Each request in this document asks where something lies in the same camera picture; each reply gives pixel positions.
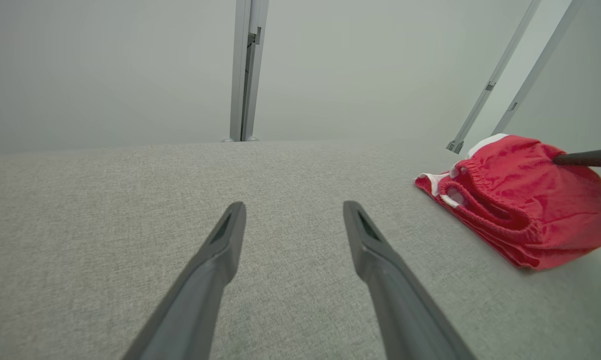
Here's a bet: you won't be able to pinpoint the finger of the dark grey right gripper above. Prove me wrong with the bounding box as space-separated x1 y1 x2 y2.
552 147 601 169

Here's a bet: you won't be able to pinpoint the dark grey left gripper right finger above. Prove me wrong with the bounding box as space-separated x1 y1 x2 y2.
343 201 477 360

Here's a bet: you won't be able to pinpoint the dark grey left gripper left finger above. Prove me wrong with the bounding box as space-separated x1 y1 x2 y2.
122 201 247 360

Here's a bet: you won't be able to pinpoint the red shorts with white hem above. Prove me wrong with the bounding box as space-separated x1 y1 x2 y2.
414 133 601 272

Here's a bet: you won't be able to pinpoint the grey slanted frame bar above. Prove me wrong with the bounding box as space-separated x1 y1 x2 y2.
445 0 542 155
491 0 585 137

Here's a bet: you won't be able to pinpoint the grey double partition post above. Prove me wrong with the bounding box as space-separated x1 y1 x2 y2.
222 0 270 143

